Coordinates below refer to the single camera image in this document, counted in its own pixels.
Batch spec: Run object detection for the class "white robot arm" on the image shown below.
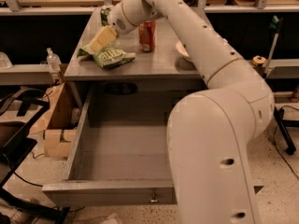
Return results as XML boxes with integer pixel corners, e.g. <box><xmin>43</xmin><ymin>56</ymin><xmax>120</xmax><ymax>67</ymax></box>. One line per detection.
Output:
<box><xmin>108</xmin><ymin>0</ymin><xmax>275</xmax><ymax>224</ymax></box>

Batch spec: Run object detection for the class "green jalapeno chip bag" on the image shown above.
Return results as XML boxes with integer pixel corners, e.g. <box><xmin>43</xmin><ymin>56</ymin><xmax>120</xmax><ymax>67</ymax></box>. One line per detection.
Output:
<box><xmin>77</xmin><ymin>44</ymin><xmax>135</xmax><ymax>69</ymax></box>

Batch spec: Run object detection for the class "yellow tape measure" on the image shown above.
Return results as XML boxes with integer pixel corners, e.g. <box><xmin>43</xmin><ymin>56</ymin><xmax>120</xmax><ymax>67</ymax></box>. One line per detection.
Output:
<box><xmin>251</xmin><ymin>55</ymin><xmax>266</xmax><ymax>66</ymax></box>

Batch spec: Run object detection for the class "open grey top drawer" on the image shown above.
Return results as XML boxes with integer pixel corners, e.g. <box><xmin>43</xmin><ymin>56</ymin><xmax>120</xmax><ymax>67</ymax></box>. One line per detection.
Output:
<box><xmin>41</xmin><ymin>83</ymin><xmax>264</xmax><ymax>207</ymax></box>

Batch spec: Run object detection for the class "black chair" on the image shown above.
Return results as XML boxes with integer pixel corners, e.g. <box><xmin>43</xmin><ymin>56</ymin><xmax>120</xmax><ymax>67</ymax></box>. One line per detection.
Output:
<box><xmin>0</xmin><ymin>87</ymin><xmax>69</xmax><ymax>224</ymax></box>

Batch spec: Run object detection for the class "grey drawer cabinet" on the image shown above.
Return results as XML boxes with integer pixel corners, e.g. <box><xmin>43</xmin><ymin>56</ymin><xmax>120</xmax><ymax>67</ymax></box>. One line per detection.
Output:
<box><xmin>64</xmin><ymin>7</ymin><xmax>236</xmax><ymax>110</ymax></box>

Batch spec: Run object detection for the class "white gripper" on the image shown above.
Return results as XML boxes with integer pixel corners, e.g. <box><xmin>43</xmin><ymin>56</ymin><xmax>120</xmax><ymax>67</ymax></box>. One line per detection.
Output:
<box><xmin>88</xmin><ymin>2</ymin><xmax>136</xmax><ymax>53</ymax></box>

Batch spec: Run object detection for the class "clear sanitizer bottle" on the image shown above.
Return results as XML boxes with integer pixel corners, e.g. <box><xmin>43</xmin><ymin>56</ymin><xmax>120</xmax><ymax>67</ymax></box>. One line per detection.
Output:
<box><xmin>47</xmin><ymin>48</ymin><xmax>61</xmax><ymax>71</ymax></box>

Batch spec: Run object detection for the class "orange soda can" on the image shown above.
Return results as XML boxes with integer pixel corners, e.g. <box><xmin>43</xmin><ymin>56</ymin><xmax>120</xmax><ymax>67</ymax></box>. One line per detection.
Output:
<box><xmin>138</xmin><ymin>21</ymin><xmax>156</xmax><ymax>52</ymax></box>

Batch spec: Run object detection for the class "green soda can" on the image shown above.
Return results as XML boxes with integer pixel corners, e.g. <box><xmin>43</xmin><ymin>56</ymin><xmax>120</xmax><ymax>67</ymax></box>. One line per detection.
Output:
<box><xmin>100</xmin><ymin>4</ymin><xmax>112</xmax><ymax>26</ymax></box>

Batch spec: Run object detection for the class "cardboard box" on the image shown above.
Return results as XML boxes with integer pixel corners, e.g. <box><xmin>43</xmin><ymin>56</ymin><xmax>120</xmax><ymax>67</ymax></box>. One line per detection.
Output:
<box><xmin>30</xmin><ymin>81</ymin><xmax>77</xmax><ymax>158</ymax></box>

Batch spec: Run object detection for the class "white paper bowl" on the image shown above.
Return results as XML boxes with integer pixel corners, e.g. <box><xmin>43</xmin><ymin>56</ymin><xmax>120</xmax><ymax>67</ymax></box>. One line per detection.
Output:
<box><xmin>176</xmin><ymin>41</ymin><xmax>192</xmax><ymax>62</ymax></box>

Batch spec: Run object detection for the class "metal drawer knob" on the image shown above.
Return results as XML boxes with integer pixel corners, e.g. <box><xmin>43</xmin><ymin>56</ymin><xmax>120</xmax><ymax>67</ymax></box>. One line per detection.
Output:
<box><xmin>149</xmin><ymin>193</ymin><xmax>158</xmax><ymax>204</ymax></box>

